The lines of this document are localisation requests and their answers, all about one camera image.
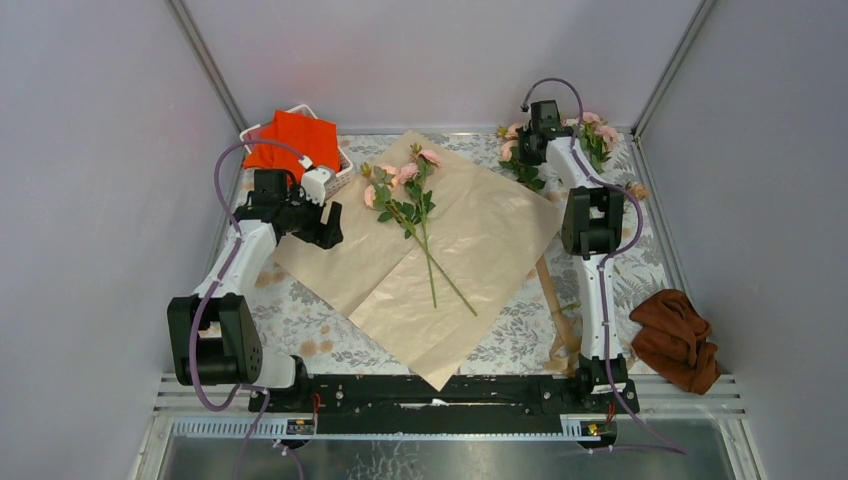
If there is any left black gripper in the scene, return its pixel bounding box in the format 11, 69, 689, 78
279, 184, 343, 249

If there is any pink flower stem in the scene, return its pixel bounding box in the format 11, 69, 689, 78
496, 123, 545, 192
360, 163, 478, 316
397, 143, 441, 308

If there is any beige kraft wrapping paper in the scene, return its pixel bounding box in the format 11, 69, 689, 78
273, 131, 562, 389

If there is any pink fake flower bouquet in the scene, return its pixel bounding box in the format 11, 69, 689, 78
563, 112, 622, 174

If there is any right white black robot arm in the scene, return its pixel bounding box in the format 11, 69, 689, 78
518, 100, 628, 412

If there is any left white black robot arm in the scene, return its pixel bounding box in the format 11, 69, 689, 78
167, 167, 343, 411

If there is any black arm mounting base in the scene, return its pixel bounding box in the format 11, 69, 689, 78
248, 375, 640, 435

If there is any orange cloth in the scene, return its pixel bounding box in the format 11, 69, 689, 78
242, 109, 342, 183

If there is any tan ribbon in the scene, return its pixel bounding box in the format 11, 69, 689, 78
535, 256, 581, 377

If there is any brown cloth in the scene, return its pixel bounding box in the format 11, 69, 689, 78
630, 289, 721, 395

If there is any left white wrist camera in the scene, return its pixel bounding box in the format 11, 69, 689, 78
298, 156, 340, 206

